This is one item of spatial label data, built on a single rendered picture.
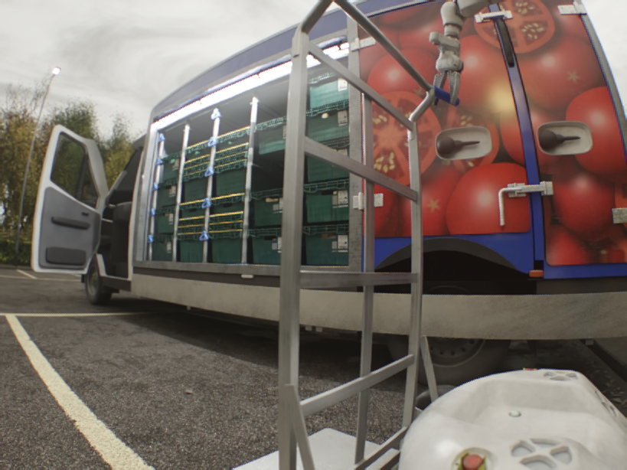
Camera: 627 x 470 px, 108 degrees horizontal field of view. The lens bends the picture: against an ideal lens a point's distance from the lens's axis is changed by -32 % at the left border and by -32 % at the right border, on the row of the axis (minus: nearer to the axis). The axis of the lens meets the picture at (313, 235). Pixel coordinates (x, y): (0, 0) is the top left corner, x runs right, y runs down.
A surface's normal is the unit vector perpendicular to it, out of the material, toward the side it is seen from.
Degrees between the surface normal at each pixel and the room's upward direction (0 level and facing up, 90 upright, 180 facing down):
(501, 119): 90
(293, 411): 90
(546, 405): 74
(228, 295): 90
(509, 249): 90
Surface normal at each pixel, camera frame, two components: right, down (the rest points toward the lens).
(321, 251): -0.53, 0.03
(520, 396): -0.66, -0.36
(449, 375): -0.48, -0.46
